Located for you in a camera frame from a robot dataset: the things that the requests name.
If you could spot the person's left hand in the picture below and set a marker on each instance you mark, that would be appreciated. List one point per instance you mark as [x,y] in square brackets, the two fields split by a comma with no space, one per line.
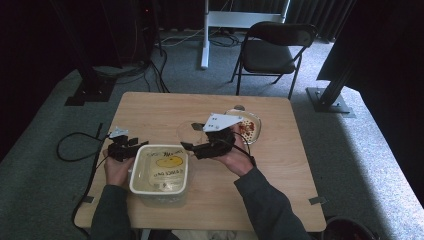
[115,171]

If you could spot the bowl of food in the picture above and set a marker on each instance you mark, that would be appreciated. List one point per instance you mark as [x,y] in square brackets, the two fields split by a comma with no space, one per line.
[255,128]

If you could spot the white metal stand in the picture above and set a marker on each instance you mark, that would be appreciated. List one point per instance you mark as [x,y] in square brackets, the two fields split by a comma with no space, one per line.
[233,19]

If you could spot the small round grey cap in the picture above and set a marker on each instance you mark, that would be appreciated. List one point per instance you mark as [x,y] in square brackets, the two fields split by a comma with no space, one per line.
[239,107]

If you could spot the clear white-rimmed plastic container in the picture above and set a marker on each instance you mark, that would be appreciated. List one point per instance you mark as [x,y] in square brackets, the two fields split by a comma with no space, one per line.
[160,188]

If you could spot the dark curtain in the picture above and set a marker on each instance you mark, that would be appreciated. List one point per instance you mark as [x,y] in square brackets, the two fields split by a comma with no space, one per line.
[320,16]

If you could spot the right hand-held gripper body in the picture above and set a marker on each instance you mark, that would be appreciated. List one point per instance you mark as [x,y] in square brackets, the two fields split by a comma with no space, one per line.
[216,141]

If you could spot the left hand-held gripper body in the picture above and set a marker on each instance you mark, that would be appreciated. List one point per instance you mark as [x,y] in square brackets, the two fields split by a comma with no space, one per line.
[118,150]

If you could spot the clear round lid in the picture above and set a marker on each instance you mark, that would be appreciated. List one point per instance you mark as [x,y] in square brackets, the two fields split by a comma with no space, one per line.
[186,134]

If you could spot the grey tape piece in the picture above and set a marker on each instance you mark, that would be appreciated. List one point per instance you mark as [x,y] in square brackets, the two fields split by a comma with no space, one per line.
[87,199]
[316,200]

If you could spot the red food scraps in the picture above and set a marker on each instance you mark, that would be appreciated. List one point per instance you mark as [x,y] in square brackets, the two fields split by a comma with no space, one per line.
[249,127]

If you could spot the dark round bin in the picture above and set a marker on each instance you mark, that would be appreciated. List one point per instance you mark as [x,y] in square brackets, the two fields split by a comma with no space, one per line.
[346,231]

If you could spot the person's lap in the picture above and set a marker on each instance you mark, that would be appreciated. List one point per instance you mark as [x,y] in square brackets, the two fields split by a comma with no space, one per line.
[206,235]

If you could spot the person's right hand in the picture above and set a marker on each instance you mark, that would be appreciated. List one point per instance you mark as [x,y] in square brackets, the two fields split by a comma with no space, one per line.
[236,161]

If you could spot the black metal stand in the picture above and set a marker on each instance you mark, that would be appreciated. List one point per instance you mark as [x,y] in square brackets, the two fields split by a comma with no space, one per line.
[89,88]
[328,100]

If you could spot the black folding chair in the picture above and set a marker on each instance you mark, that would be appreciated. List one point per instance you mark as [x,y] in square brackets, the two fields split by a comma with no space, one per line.
[271,55]

